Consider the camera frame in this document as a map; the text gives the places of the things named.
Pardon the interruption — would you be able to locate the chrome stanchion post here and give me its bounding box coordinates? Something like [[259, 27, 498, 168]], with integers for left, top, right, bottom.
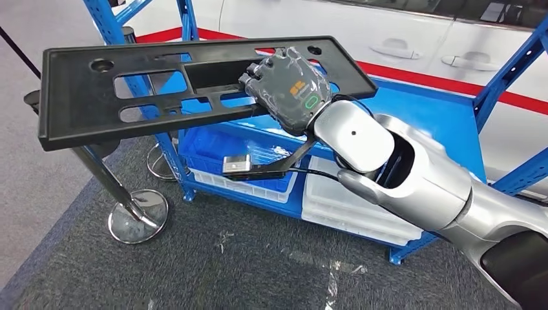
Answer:
[[121, 25, 182, 183], [23, 88, 169, 245]]

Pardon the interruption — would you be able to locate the red barrier belt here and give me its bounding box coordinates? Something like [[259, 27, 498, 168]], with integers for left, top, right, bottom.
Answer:
[[136, 26, 185, 45], [196, 27, 548, 117]]

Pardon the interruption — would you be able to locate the long black plastic part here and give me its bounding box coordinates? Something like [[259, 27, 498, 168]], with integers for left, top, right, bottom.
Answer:
[[37, 35, 379, 152]]

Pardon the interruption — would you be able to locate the thin black stanchion post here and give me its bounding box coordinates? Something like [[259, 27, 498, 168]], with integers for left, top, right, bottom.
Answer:
[[0, 25, 121, 160]]

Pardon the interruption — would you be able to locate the blue plastic bin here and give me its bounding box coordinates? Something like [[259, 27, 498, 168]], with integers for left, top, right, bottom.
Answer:
[[177, 124, 300, 193]]

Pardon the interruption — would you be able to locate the white translucent plastic bin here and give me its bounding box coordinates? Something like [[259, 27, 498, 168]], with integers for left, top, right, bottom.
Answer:
[[301, 156, 425, 232], [300, 201, 425, 248]]

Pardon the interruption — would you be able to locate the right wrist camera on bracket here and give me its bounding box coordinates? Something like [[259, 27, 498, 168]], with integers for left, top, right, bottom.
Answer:
[[222, 136, 320, 182]]

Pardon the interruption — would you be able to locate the blue metal shelf rack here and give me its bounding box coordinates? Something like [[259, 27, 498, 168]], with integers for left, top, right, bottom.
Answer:
[[82, 0, 548, 266]]

